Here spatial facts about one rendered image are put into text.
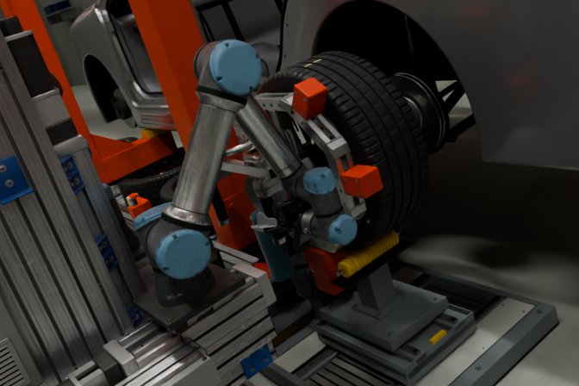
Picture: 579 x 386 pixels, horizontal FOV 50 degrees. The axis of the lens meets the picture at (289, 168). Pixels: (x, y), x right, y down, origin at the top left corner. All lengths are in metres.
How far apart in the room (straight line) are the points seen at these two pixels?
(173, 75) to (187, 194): 0.97
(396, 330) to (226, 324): 0.81
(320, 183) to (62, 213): 0.63
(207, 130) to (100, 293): 0.55
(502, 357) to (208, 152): 1.34
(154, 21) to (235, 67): 0.96
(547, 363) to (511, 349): 0.13
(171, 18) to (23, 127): 0.90
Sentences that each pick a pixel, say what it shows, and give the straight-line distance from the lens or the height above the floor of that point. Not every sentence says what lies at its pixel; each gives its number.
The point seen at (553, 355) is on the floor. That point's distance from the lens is 2.41.
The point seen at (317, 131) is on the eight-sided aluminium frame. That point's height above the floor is 1.02.
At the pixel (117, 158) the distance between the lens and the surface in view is 4.26.
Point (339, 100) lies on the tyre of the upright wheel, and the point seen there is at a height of 1.08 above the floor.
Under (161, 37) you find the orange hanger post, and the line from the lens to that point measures 2.27.
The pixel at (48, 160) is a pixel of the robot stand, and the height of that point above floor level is 1.24.
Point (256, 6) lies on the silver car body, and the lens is 4.85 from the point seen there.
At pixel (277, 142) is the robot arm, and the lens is 1.57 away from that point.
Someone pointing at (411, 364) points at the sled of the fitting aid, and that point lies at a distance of 2.20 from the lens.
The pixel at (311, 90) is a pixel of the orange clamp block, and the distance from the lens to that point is 1.82.
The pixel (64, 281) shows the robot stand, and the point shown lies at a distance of 1.64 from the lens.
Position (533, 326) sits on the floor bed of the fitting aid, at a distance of 2.41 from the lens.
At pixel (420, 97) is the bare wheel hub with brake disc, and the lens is 2.26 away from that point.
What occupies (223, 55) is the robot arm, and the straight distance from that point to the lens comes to 1.34.
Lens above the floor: 1.50
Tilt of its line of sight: 18 degrees down
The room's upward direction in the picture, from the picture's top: 18 degrees counter-clockwise
